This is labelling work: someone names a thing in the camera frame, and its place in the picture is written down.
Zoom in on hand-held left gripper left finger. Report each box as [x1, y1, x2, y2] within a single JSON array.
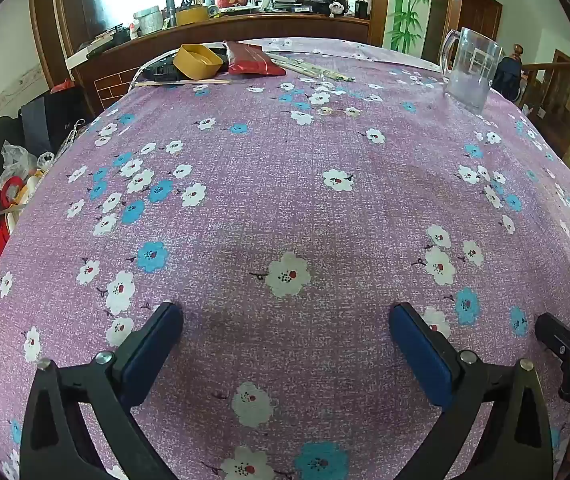
[[20, 301, 185, 480]]

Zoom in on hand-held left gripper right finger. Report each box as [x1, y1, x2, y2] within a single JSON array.
[[388, 302, 555, 480]]

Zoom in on purple floral tablecloth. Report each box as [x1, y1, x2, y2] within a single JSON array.
[[0, 37, 570, 480]]

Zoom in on clear plastic bag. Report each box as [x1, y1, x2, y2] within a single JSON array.
[[0, 142, 38, 186]]

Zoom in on wooden stair railing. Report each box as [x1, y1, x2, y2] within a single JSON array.
[[510, 42, 570, 128]]

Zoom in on clear glass pitcher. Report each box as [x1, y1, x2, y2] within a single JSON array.
[[439, 27, 505, 115]]

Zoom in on black pouch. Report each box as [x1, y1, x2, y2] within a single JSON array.
[[151, 57, 186, 81]]

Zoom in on wooden brick-pattern counter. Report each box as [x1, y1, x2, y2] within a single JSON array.
[[65, 12, 371, 116]]

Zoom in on yellow plastic bowl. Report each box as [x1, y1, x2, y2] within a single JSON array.
[[172, 44, 224, 81]]

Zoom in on paper-wrapped chopsticks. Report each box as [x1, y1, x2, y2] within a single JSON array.
[[285, 58, 356, 83], [270, 55, 318, 79]]

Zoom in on red foil packet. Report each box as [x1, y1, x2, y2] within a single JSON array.
[[223, 41, 286, 77]]

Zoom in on brown wooden door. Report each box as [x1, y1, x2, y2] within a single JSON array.
[[458, 0, 503, 41]]

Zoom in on white tin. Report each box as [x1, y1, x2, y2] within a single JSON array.
[[133, 6, 163, 36]]

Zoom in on green bamboo wall sticker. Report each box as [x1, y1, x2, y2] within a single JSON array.
[[385, 0, 433, 53]]

